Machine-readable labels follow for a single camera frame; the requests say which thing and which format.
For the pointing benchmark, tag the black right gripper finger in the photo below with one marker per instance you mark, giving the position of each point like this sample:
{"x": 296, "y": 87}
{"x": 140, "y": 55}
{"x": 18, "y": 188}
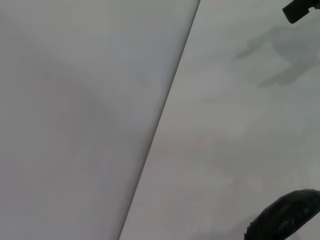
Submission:
{"x": 296, "y": 11}

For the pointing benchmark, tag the black round teapot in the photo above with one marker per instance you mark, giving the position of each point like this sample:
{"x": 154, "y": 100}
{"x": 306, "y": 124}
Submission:
{"x": 287, "y": 217}

